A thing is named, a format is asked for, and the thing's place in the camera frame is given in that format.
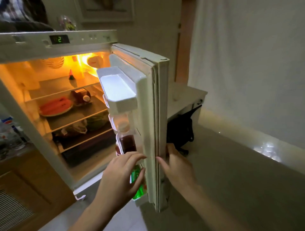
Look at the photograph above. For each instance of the person's right hand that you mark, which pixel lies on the person's right hand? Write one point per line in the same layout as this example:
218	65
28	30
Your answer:
181	171

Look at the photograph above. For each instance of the person's left hand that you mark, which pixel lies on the person's left hand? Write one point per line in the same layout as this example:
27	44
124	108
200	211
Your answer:
114	183

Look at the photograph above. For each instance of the person's left thumb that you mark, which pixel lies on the person's left thumb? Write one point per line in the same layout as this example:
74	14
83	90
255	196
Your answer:
139	179

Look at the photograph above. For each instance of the person's right thumb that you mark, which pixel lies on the person's right thumb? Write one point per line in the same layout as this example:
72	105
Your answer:
164	164

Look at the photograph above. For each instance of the white fridge door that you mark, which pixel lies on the white fridge door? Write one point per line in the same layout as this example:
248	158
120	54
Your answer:
150	100

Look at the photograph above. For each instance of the person's right forearm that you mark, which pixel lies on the person's right forearm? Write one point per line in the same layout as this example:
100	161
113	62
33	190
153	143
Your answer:
212	211

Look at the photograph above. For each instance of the person's left forearm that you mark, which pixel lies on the person's left forearm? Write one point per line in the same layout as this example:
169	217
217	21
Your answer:
95	217

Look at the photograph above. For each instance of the green drink bottle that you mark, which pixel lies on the green drink bottle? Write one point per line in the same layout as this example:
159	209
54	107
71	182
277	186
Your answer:
139	193

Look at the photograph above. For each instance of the black backpack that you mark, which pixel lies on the black backpack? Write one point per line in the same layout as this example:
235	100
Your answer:
180	133

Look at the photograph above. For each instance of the dark red drink bottle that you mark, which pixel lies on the dark red drink bottle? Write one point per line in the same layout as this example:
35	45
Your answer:
126	140

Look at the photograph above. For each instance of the dark crisper drawer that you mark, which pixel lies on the dark crisper drawer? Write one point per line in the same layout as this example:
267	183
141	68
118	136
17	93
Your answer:
89	148

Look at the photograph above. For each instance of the white low desk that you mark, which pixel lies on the white low desk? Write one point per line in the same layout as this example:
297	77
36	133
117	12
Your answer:
184	98

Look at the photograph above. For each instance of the bag of green vegetables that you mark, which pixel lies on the bag of green vegetables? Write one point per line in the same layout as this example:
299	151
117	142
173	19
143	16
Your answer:
98	120

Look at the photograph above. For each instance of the glass fridge shelf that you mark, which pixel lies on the glass fridge shelf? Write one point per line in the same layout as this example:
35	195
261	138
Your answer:
83	114
78	140
54	89

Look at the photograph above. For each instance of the crumpled plastic bag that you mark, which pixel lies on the crumpled plastic bag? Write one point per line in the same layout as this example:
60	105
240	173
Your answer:
74	129

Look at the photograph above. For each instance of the white door shelf tray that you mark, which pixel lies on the white door shelf tray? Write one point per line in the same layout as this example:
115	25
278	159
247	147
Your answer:
116	91

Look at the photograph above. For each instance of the brown sauce jar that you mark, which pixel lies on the brown sauce jar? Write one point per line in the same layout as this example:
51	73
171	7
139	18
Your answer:
81	96

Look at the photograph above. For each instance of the plate of watermelon slices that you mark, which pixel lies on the plate of watermelon slices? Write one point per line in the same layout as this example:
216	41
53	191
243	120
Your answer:
56	107

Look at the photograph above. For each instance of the wooden cabinet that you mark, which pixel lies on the wooden cabinet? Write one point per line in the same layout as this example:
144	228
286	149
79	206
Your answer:
28	190

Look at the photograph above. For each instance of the small red-capped dark bottle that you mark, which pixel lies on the small red-capped dark bottle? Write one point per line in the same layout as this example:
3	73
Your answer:
71	75

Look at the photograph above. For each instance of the clear drinking glass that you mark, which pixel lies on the clear drinking glass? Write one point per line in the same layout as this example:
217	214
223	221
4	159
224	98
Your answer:
17	140

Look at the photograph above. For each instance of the soda bottle with blue label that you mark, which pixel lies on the soda bottle with blue label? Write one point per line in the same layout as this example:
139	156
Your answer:
6	125

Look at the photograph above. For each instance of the striped bowl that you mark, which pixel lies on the striped bowl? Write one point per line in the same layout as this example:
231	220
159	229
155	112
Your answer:
53	62

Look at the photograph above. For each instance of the framed picture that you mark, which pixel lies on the framed picture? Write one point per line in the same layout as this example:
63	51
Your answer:
107	12

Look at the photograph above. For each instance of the clear plastic wrapped item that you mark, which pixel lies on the clear plastic wrapped item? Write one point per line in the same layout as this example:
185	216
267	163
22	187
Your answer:
67	23

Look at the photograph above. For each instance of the white mini fridge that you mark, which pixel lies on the white mini fridge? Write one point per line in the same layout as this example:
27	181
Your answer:
28	44

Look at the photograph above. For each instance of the plaid cloth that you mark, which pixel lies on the plaid cloth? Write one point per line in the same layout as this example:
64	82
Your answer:
21	13

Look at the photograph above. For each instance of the wooden door frame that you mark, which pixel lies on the wooden door frame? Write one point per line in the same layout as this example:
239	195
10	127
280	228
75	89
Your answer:
186	40

